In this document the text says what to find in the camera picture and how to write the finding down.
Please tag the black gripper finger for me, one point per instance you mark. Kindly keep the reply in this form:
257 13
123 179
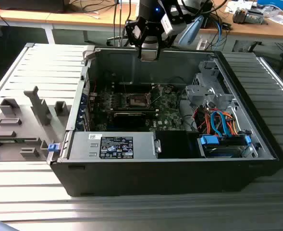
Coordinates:
164 41
128 31

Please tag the CPU with silver top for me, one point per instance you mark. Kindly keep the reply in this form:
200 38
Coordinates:
149 57

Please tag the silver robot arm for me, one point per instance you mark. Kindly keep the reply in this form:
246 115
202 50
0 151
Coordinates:
151 42

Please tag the CPU socket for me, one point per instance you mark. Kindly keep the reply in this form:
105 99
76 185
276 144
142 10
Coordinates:
136 100

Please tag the office chair base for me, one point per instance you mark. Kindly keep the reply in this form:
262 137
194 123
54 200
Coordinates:
109 43

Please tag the pale blue teach pendant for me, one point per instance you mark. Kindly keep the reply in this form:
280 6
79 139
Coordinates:
191 31

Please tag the black box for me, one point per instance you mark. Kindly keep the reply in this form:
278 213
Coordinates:
206 21

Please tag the round coin cell battery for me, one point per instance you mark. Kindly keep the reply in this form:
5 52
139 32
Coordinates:
168 90

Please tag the silver metal drive cage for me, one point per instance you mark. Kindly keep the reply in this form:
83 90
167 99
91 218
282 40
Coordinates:
203 92

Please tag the wooden desk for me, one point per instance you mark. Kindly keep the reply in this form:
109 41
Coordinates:
251 30
59 18

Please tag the green motherboard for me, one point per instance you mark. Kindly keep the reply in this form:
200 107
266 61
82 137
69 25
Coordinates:
170 115

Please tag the white paper sheet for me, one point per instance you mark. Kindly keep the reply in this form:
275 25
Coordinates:
232 7

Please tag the black graphics card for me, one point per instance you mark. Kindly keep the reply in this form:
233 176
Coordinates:
129 120

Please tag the grey electronic device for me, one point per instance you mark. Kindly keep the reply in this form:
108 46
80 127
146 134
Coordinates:
248 16

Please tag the black device case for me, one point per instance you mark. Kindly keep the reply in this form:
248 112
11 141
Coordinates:
30 4

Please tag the hard disk in blue carrier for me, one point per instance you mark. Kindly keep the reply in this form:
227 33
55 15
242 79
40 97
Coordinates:
211 140

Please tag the blue box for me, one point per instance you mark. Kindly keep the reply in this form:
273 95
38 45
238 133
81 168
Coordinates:
272 3

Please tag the white paper sheets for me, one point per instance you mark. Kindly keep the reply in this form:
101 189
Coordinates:
280 20

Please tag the silver power supply unit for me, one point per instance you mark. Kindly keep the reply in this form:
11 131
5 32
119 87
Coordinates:
83 144

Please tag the black PC case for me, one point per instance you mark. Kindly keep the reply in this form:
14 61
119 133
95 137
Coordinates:
155 178

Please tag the blue case latch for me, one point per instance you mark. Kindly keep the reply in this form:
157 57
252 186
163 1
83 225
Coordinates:
53 148

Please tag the grey parts rack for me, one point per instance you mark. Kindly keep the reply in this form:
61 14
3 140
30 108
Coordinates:
23 137

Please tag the green RAM stick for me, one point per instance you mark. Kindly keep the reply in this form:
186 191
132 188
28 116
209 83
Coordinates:
16 141

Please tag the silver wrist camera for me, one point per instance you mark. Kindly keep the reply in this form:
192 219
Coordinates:
137 31
167 25

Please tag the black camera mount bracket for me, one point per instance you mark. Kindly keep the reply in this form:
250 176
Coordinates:
178 14

